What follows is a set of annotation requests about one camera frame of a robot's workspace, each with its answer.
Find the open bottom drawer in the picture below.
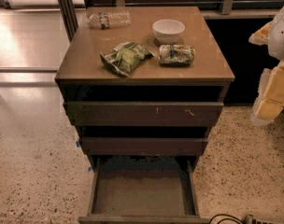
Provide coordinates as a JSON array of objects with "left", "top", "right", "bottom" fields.
[{"left": 78, "top": 156, "right": 208, "bottom": 224}]

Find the white ceramic bowl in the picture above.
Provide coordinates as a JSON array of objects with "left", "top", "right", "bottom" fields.
[{"left": 152, "top": 20, "right": 185, "bottom": 44}]

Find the green jalapeno chip bag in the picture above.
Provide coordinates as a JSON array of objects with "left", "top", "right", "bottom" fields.
[{"left": 100, "top": 42, "right": 154, "bottom": 77}]

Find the brown drawer cabinet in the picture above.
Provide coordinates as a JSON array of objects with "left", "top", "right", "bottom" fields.
[{"left": 55, "top": 7, "right": 234, "bottom": 161}]

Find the clear plastic water bottle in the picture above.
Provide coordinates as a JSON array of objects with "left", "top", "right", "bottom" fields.
[{"left": 88, "top": 10, "right": 131, "bottom": 30}]

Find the middle drawer front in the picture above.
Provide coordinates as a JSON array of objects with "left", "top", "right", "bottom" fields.
[{"left": 81, "top": 137, "right": 208, "bottom": 156}]

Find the black cable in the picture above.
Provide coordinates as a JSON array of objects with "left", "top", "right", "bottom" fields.
[{"left": 208, "top": 214, "right": 246, "bottom": 224}]

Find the dark pillar post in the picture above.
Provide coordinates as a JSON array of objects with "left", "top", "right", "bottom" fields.
[{"left": 57, "top": 0, "right": 78, "bottom": 41}]

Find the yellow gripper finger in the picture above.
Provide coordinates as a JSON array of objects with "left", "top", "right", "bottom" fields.
[
  {"left": 250, "top": 61, "right": 284, "bottom": 126},
  {"left": 248, "top": 21, "right": 272, "bottom": 46}
]

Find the top drawer front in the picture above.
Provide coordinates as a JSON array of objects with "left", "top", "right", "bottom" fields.
[{"left": 64, "top": 101, "right": 223, "bottom": 127}]

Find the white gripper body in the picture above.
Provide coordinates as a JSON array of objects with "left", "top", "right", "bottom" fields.
[{"left": 268, "top": 6, "right": 284, "bottom": 61}]

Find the crushed soda can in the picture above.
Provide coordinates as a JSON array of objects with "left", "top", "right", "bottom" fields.
[{"left": 159, "top": 45, "right": 195, "bottom": 66}]

